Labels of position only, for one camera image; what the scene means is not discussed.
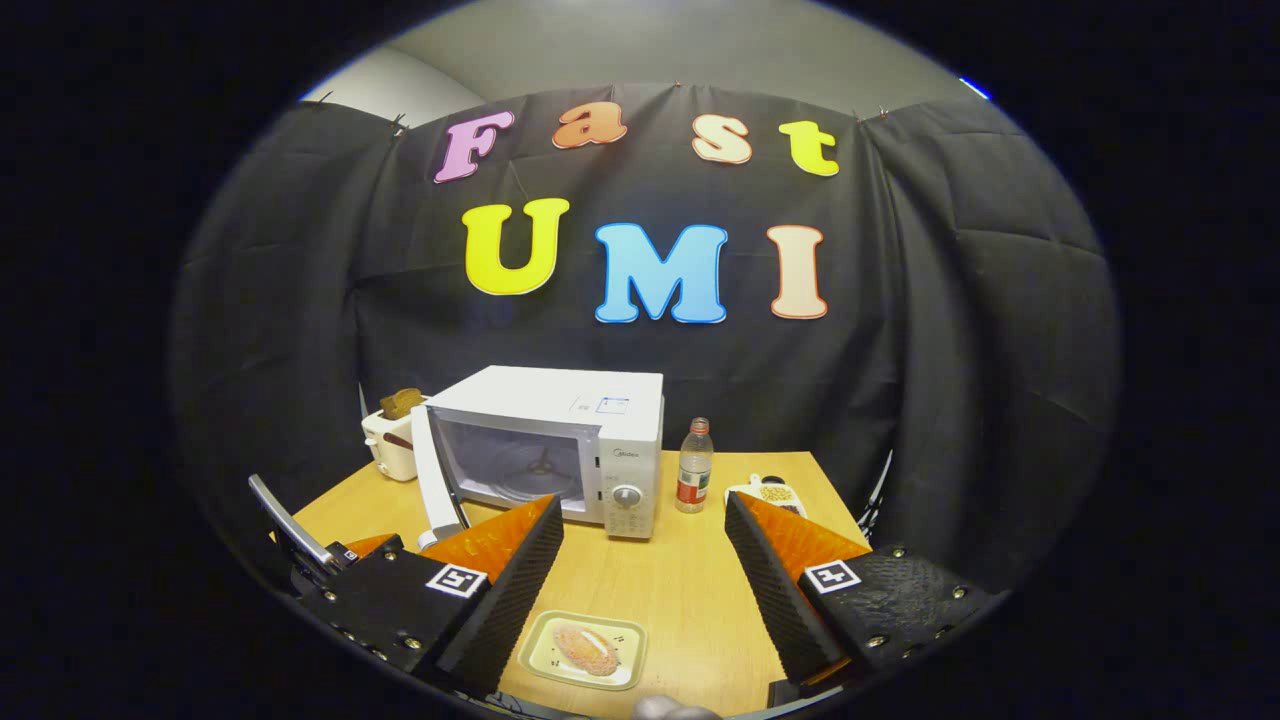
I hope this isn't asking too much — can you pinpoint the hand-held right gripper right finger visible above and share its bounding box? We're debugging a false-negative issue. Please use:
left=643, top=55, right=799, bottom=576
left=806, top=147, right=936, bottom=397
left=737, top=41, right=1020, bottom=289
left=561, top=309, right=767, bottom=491
left=723, top=490, right=1009, bottom=691

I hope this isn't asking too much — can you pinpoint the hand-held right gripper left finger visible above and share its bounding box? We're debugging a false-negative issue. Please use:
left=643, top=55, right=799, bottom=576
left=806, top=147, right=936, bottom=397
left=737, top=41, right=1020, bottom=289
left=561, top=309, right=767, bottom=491
left=298, top=492, right=566, bottom=698

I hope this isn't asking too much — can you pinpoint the oval bread roll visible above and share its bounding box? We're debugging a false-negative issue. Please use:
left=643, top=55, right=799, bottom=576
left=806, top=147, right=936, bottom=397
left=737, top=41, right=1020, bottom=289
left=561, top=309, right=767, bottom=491
left=552, top=622, right=623, bottom=679

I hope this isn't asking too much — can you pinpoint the white microwave oven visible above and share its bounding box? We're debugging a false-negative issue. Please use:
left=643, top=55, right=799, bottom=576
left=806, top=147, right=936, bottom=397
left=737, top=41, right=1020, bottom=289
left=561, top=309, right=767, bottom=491
left=410, top=365, right=666, bottom=551

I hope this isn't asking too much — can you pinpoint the white toaster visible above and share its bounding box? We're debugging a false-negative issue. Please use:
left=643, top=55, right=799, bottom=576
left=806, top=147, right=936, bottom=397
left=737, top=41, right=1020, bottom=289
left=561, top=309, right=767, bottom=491
left=361, top=400, right=426, bottom=483

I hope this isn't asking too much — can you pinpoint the small white snack dish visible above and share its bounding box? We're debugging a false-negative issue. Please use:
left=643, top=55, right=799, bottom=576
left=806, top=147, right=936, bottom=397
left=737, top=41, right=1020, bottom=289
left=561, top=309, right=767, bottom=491
left=724, top=474, right=809, bottom=521

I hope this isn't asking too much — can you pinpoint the clear plastic bottle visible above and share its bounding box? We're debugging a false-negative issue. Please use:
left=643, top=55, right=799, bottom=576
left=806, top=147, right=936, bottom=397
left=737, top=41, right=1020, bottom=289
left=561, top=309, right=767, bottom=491
left=675, top=417, right=715, bottom=515

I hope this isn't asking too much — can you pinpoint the black backdrop cloth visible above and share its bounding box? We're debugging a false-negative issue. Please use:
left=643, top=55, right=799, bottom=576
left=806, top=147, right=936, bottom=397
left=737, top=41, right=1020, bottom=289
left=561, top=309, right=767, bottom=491
left=170, top=82, right=1121, bottom=601

